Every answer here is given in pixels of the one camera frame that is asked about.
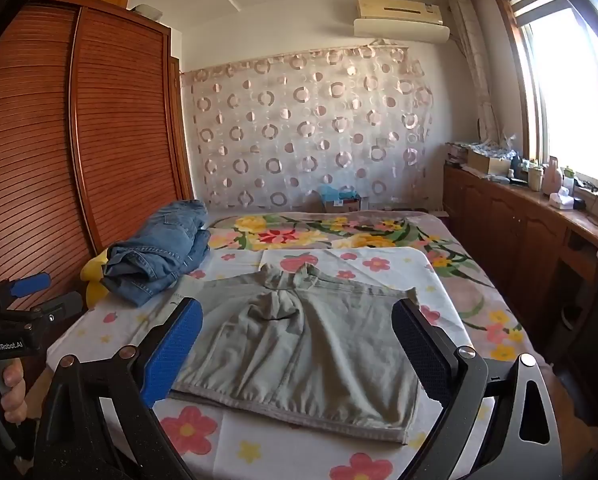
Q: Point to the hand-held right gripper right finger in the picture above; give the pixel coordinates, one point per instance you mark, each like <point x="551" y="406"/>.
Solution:
<point x="419" y="355"/>

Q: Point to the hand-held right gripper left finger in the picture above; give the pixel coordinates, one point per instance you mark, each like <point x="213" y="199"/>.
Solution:
<point x="174" y="350"/>

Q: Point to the beige air conditioner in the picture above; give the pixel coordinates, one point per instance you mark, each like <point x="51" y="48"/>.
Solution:
<point x="399" y="9"/>

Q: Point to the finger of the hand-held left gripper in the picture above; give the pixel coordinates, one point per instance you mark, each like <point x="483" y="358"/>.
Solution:
<point x="61" y="306"/>
<point x="29" y="284"/>

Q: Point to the circle pattern curtain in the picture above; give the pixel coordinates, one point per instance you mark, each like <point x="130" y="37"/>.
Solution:
<point x="304" y="125"/>

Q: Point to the white cup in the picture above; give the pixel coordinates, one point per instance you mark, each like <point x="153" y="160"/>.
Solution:
<point x="535" y="179"/>

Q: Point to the white tissue box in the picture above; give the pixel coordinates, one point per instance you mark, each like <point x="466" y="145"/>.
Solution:
<point x="561" y="199"/>

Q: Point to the wooden frame window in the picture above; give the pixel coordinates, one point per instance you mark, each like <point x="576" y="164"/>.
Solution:
<point x="569" y="95"/>

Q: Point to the long wooden cabinet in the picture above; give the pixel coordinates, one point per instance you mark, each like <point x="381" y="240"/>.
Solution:
<point x="509" y="230"/>

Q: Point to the white box on wardrobe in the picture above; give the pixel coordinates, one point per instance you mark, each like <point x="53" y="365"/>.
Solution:
<point x="148" y="10"/>

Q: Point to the wall air conditioner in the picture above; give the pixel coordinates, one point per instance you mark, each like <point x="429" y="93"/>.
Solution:
<point x="401" y="30"/>

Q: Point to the open cardboard box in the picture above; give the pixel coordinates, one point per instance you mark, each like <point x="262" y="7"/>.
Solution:
<point x="486" y="162"/>

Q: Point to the blue jeans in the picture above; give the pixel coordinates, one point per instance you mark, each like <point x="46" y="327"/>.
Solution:
<point x="154" y="255"/>

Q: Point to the small cardboard box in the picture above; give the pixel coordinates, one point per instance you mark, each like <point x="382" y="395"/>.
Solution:
<point x="341" y="206"/>

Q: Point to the yellow pillow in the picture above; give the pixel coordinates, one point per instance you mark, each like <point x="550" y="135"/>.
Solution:
<point x="91" y="292"/>

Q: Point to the person's left hand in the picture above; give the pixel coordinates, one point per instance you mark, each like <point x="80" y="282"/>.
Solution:
<point x="14" y="395"/>

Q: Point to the pale window curtain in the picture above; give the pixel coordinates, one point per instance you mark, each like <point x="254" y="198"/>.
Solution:
<point x="476" y="70"/>

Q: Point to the pink bottle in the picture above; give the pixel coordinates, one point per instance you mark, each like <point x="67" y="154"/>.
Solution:
<point x="553" y="177"/>

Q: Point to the white flower print sheet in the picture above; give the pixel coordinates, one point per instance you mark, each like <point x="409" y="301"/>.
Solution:
<point x="279" y="455"/>

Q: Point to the stack of small boxes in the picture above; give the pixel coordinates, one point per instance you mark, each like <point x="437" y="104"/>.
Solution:
<point x="456" y="155"/>

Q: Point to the wooden slatted wardrobe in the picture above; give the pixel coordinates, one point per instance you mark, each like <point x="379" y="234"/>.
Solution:
<point x="104" y="135"/>

